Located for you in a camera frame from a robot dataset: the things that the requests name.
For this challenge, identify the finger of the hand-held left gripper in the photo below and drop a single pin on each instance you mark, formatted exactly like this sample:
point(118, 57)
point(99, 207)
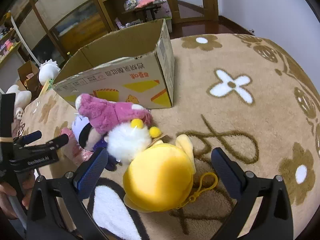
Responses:
point(55, 142)
point(32, 136)

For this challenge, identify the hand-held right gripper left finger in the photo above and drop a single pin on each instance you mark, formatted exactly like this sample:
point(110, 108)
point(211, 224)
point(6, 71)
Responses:
point(93, 169)

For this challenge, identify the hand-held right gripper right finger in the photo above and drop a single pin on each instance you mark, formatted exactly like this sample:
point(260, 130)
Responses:
point(226, 175)

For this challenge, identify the purple plush doll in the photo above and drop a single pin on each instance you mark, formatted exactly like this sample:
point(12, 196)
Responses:
point(83, 130)

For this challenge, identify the white fluffy plush toy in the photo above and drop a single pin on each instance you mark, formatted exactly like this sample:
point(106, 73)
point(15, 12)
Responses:
point(122, 140)

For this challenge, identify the pink furry plush toy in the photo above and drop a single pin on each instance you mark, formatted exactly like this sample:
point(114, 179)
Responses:
point(107, 115)

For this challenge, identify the yellow plush toy with clip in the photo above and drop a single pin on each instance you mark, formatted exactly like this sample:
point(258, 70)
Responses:
point(157, 177)

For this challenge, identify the large cardboard box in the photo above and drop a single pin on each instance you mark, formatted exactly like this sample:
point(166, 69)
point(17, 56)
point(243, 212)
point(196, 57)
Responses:
point(140, 70)

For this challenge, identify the person's left hand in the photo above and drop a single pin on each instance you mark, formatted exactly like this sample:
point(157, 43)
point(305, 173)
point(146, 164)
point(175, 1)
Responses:
point(28, 187)

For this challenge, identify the pink wrapped toy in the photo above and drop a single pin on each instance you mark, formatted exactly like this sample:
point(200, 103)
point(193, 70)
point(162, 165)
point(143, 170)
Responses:
point(74, 152)

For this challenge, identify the white round plush toy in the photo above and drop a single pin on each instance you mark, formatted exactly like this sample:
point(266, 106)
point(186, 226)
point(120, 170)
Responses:
point(21, 97)

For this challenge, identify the beige flower carpet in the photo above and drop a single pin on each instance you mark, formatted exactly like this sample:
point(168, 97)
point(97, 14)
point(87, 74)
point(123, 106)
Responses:
point(225, 130)

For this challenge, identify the small cardboard box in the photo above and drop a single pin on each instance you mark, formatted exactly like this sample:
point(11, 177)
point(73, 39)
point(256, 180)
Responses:
point(26, 75)

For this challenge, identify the white spiky plush toy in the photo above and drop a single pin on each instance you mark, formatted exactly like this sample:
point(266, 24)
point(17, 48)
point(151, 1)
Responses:
point(48, 72)

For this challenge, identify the side shelf with toys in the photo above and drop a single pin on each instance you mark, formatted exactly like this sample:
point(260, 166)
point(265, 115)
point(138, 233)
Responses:
point(7, 45)

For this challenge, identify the white pole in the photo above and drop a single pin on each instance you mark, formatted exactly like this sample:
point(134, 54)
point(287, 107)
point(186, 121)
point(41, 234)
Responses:
point(23, 40)

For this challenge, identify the wooden glass-door cabinet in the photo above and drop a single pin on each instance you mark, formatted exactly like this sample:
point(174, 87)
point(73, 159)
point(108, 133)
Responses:
point(62, 10)

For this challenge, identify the wooden bookshelf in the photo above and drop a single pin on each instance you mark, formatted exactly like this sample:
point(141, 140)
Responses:
point(112, 2)

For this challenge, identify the cluttered small table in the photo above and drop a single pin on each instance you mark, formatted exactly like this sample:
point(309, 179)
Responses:
point(150, 12)

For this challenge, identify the pink cushion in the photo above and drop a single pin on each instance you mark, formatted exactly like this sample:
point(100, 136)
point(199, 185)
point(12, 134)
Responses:
point(147, 2)

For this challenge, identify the wooden door frame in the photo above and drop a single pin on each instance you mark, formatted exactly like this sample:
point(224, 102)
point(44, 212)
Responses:
point(190, 0)

